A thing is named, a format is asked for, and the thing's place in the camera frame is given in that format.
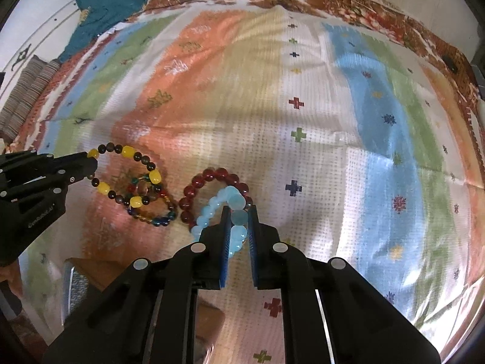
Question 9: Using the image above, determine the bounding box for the dark red bead bracelet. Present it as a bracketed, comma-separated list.
[178, 167, 254, 233]

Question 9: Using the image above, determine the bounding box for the teal cloth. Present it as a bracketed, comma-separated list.
[59, 0, 152, 63]

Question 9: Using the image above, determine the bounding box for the striped cushion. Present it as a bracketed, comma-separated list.
[0, 55, 62, 142]

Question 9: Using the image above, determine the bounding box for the colourful printed blanket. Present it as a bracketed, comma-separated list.
[0, 0, 485, 364]

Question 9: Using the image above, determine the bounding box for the yellow and dark bead bracelet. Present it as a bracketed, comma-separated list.
[86, 143, 163, 208]

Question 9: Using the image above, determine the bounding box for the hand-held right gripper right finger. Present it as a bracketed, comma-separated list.
[247, 204, 442, 364]

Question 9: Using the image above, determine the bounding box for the multicolour bead bracelet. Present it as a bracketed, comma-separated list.
[122, 173, 178, 227]

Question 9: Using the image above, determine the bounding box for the light blue bead bracelet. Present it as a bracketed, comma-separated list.
[190, 187, 251, 260]

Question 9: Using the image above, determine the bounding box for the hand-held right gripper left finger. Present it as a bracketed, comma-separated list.
[43, 206, 232, 364]

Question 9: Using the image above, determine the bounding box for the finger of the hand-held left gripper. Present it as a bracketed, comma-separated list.
[0, 150, 99, 187]
[0, 167, 98, 213]

